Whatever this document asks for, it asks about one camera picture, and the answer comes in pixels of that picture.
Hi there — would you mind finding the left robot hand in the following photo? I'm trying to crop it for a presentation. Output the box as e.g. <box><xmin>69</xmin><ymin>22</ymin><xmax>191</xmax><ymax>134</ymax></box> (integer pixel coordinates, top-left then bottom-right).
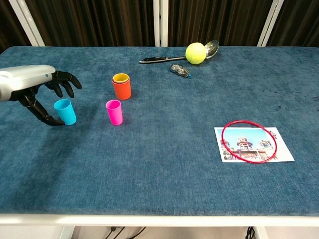
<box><xmin>0</xmin><ymin>64</ymin><xmax>82</xmax><ymax>126</ymax></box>

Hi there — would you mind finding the light blue plastic cup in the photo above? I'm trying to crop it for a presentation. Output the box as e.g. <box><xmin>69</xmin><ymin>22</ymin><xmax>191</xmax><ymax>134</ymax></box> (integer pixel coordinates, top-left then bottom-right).
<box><xmin>53</xmin><ymin>99</ymin><xmax>77</xmax><ymax>125</ymax></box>

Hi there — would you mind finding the yellow plastic cup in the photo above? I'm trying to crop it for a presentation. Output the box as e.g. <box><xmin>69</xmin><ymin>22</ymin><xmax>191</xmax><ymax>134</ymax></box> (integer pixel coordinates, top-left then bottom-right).
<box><xmin>112</xmin><ymin>73</ymin><xmax>130</xmax><ymax>84</ymax></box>

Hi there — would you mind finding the pink plastic cup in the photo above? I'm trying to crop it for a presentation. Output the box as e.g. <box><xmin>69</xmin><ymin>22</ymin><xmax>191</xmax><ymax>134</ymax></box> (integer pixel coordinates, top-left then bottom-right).
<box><xmin>105</xmin><ymin>99</ymin><xmax>124</xmax><ymax>126</ymax></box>

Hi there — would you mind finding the dark pleated curtain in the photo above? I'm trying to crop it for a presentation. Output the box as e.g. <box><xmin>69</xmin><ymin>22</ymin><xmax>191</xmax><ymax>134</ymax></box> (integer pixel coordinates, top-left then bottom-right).
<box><xmin>0</xmin><ymin>0</ymin><xmax>33</xmax><ymax>54</ymax></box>
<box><xmin>167</xmin><ymin>0</ymin><xmax>272</xmax><ymax>47</ymax></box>
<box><xmin>24</xmin><ymin>0</ymin><xmax>160</xmax><ymax>47</ymax></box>
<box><xmin>266</xmin><ymin>0</ymin><xmax>319</xmax><ymax>47</ymax></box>

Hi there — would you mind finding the orange plastic cup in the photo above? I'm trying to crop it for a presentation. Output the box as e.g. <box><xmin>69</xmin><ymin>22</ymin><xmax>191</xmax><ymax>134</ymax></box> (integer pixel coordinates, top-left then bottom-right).
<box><xmin>111</xmin><ymin>74</ymin><xmax>132</xmax><ymax>101</ymax></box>

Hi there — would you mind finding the blue table cloth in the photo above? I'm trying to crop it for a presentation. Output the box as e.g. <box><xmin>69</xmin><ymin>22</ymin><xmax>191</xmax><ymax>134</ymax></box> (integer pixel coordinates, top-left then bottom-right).
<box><xmin>0</xmin><ymin>46</ymin><xmax>319</xmax><ymax>217</ymax></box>

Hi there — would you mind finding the yellow tennis ball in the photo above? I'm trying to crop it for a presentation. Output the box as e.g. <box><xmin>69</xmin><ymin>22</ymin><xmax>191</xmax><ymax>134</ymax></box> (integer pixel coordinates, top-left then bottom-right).
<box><xmin>185</xmin><ymin>42</ymin><xmax>207</xmax><ymax>65</ymax></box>

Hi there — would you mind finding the building photo postcard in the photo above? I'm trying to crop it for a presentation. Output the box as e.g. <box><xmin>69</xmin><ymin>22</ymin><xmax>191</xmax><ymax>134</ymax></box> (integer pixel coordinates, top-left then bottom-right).
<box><xmin>214</xmin><ymin>126</ymin><xmax>295</xmax><ymax>163</ymax></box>

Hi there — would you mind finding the white frame post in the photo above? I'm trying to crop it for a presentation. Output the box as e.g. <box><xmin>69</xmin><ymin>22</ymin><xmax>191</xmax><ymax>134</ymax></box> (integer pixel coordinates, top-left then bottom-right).
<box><xmin>153</xmin><ymin>0</ymin><xmax>169</xmax><ymax>47</ymax></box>
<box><xmin>8</xmin><ymin>0</ymin><xmax>46</xmax><ymax>47</ymax></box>
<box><xmin>256</xmin><ymin>0</ymin><xmax>285</xmax><ymax>47</ymax></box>

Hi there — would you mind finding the metal spoon with black handle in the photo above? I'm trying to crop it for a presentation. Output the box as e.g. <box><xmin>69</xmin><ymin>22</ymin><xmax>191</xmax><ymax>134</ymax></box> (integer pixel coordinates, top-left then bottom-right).
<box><xmin>139</xmin><ymin>40</ymin><xmax>220</xmax><ymax>64</ymax></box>

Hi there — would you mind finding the thin red ring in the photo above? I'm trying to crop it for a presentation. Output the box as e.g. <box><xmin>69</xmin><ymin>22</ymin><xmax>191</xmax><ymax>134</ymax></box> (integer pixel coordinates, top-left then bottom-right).
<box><xmin>221</xmin><ymin>120</ymin><xmax>279</xmax><ymax>164</ymax></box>

